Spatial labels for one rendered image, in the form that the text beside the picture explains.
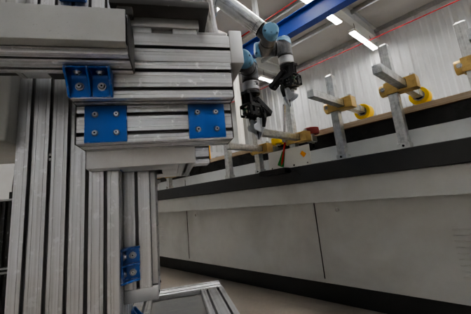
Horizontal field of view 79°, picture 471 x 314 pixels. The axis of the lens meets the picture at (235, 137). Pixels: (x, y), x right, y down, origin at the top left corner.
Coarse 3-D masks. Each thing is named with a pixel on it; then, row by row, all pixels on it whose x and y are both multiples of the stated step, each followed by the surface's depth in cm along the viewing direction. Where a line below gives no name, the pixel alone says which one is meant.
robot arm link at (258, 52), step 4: (256, 44) 141; (260, 44) 137; (276, 44) 141; (256, 48) 141; (260, 48) 140; (264, 48) 137; (268, 48) 137; (272, 48) 139; (276, 48) 141; (256, 52) 141; (260, 52) 141; (264, 52) 140; (268, 52) 140; (272, 52) 142; (276, 52) 142; (256, 56) 144; (260, 56) 144; (264, 56) 144; (268, 56) 144; (272, 56) 145
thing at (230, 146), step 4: (228, 144) 142; (232, 144) 143; (236, 144) 145; (240, 144) 147; (244, 144) 149; (248, 144) 151; (228, 148) 142; (232, 148) 143; (236, 148) 145; (240, 148) 147; (244, 148) 148; (248, 148) 151; (252, 148) 153; (256, 148) 155; (260, 148) 157; (276, 148) 167; (280, 148) 170
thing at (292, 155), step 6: (306, 144) 138; (282, 150) 148; (288, 150) 145; (294, 150) 143; (300, 150) 140; (306, 150) 137; (270, 156) 154; (276, 156) 151; (288, 156) 145; (294, 156) 142; (300, 156) 140; (306, 156) 137; (270, 162) 154; (276, 162) 150; (288, 162) 145; (294, 162) 142; (300, 162) 140; (306, 162) 137; (270, 168) 153; (276, 168) 150
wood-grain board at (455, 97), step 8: (448, 96) 115; (456, 96) 113; (464, 96) 111; (416, 104) 123; (424, 104) 121; (432, 104) 119; (440, 104) 117; (408, 112) 125; (360, 120) 140; (368, 120) 138; (376, 120) 135; (328, 128) 153; (344, 128) 146; (240, 152) 201; (248, 152) 195; (216, 160) 220
